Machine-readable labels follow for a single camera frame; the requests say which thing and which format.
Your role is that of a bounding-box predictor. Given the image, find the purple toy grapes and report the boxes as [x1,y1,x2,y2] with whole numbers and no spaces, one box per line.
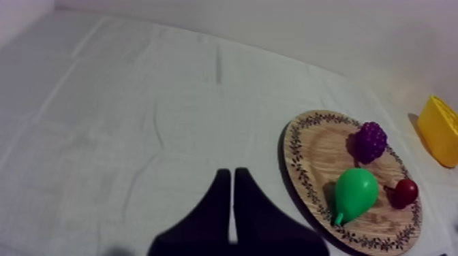
[354,121,388,165]

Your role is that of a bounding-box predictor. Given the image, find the small red fruit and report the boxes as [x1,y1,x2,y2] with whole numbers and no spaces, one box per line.
[384,178,420,210]

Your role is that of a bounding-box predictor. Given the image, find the round wooden board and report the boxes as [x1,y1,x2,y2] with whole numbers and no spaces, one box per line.
[282,109,423,256]

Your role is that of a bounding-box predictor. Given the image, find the yellow plastic basket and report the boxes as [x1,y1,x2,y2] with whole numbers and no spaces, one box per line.
[416,94,458,169]

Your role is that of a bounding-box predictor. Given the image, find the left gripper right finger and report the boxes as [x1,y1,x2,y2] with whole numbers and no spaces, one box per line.
[232,166,331,256]

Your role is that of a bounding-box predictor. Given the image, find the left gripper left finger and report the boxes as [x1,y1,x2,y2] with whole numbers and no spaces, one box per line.
[147,168,232,256]

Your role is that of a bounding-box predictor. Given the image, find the green toy pear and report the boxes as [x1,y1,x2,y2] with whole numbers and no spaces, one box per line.
[332,167,380,227]

